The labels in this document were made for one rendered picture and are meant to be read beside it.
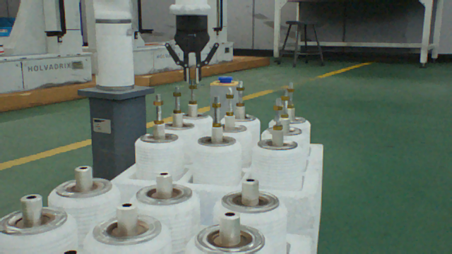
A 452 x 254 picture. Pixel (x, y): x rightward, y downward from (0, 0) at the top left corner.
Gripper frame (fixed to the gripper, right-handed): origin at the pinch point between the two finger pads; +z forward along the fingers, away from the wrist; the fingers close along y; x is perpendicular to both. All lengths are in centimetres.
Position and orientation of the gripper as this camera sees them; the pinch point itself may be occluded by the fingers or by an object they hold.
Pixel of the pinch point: (192, 75)
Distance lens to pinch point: 121.4
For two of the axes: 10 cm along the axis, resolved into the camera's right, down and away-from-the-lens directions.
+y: -10.0, 0.1, -0.2
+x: 0.3, 2.1, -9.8
